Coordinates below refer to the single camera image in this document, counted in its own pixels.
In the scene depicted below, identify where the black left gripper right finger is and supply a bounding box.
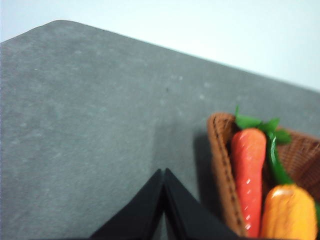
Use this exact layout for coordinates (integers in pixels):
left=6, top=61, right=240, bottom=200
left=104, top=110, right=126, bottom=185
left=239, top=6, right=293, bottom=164
left=163, top=168, right=241, bottom=240

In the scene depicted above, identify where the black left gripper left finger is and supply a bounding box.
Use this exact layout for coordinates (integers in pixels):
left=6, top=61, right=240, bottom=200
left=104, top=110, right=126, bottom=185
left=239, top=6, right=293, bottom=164
left=90, top=169, right=165, bottom=240

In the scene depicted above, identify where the brown wicker basket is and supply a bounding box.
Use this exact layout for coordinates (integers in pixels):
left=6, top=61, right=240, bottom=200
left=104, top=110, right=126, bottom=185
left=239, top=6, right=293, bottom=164
left=207, top=112, right=320, bottom=238

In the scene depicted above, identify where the red toy carrot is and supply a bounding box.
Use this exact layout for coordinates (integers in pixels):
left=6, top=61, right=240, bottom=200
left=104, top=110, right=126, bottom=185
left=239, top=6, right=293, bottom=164
left=232, top=128, right=267, bottom=237

